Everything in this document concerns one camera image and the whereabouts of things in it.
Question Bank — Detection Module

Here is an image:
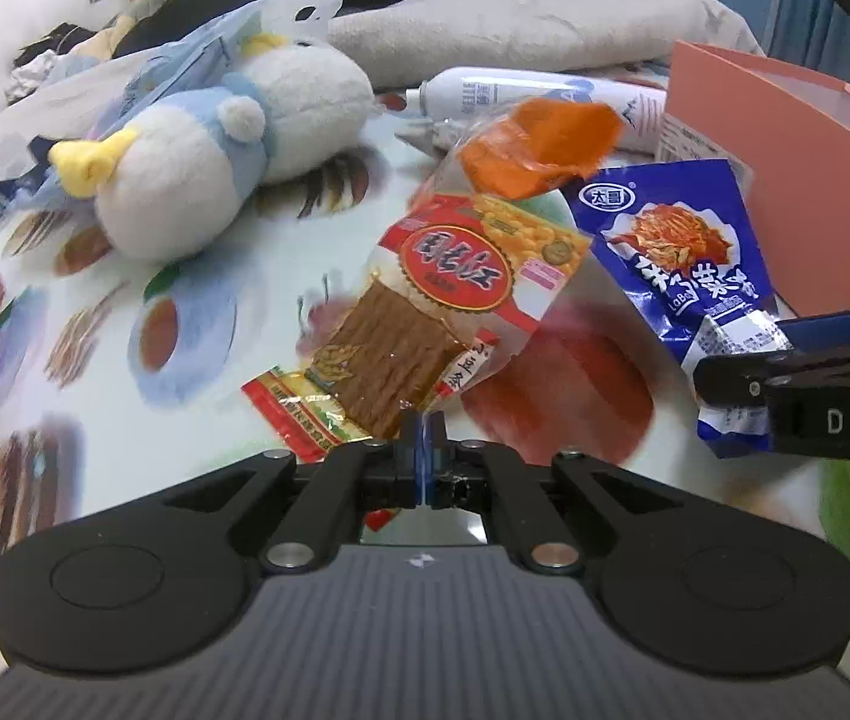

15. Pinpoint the white and blue plush toy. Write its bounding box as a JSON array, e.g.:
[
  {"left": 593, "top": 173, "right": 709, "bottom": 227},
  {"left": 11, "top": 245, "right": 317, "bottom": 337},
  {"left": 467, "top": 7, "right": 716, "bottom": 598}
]
[{"left": 48, "top": 34, "right": 375, "bottom": 263}]

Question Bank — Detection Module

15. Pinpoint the blue snack packet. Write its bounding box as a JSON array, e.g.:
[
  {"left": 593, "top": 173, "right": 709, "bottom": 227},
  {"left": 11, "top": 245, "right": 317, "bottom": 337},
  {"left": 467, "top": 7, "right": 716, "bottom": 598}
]
[{"left": 563, "top": 157, "right": 797, "bottom": 460}]

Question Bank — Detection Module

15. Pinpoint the orange snack packet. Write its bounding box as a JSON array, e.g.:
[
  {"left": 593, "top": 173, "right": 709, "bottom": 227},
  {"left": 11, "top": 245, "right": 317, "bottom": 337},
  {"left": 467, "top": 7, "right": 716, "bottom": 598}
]
[{"left": 395, "top": 96, "right": 624, "bottom": 200}]

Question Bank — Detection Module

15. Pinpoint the pile of mixed clothes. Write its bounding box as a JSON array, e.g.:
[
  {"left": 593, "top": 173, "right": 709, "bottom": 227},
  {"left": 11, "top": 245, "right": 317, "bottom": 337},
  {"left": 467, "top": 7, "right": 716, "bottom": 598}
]
[{"left": 5, "top": 22, "right": 118, "bottom": 102}]

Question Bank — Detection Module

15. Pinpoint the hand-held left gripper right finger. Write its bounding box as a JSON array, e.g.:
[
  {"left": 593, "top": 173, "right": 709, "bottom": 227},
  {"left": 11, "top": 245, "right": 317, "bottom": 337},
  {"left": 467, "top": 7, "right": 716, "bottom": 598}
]
[{"left": 423, "top": 411, "right": 703, "bottom": 575}]

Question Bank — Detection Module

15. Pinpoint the small red yellow snack packet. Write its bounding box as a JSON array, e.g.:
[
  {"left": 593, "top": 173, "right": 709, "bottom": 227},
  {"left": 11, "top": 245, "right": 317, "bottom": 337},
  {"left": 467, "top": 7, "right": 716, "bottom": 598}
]
[{"left": 241, "top": 366, "right": 396, "bottom": 464}]

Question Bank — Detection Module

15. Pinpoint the clear red label snack packet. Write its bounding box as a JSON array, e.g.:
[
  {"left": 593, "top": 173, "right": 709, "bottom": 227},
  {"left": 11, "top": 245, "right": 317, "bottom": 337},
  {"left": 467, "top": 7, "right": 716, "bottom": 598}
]
[{"left": 297, "top": 191, "right": 592, "bottom": 440}]

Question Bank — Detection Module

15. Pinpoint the fruit print mat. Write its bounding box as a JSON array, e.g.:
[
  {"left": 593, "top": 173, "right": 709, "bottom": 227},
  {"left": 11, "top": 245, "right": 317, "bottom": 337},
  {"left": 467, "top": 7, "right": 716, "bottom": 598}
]
[{"left": 0, "top": 67, "right": 850, "bottom": 691}]

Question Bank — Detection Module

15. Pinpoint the grey pillow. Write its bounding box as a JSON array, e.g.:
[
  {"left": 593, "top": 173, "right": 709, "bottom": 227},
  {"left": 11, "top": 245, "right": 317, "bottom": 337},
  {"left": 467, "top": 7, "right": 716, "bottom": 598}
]
[{"left": 0, "top": 0, "right": 767, "bottom": 230}]

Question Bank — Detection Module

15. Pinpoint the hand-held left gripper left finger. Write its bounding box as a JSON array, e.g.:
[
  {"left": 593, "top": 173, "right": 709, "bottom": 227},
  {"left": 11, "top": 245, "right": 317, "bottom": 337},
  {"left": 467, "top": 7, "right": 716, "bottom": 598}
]
[{"left": 136, "top": 411, "right": 424, "bottom": 575}]

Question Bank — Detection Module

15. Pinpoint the pink cardboard box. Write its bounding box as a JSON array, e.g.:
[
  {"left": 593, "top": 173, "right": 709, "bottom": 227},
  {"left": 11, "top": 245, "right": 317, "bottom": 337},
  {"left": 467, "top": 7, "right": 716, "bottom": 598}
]
[{"left": 653, "top": 40, "right": 850, "bottom": 320}]

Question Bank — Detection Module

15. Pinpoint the white spray bottle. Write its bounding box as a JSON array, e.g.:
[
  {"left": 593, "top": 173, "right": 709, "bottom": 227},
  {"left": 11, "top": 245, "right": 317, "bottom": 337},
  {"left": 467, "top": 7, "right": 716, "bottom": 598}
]
[{"left": 404, "top": 66, "right": 669, "bottom": 155}]

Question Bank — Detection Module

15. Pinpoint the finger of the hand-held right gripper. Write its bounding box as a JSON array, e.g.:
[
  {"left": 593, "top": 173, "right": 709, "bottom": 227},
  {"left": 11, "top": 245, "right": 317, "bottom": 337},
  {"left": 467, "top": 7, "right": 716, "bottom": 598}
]
[
  {"left": 693, "top": 341, "right": 850, "bottom": 410},
  {"left": 777, "top": 302, "right": 850, "bottom": 352}
]

